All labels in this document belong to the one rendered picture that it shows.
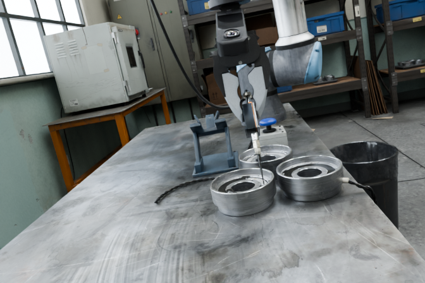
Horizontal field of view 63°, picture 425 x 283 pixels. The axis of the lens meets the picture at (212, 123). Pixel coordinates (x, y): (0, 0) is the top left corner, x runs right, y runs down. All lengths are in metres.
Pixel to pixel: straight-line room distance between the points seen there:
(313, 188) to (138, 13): 4.13
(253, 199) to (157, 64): 4.00
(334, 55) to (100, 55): 2.97
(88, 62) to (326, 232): 2.57
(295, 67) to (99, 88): 2.05
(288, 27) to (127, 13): 3.65
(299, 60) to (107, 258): 0.75
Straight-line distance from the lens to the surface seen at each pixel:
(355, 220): 0.51
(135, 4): 4.56
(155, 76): 4.49
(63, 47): 2.97
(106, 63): 2.83
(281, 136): 0.80
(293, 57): 1.05
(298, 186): 0.55
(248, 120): 0.58
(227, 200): 0.54
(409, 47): 5.02
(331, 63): 4.72
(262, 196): 0.54
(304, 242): 0.47
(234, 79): 0.60
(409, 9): 4.49
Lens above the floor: 1.05
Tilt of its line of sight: 11 degrees down
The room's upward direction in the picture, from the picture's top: 11 degrees counter-clockwise
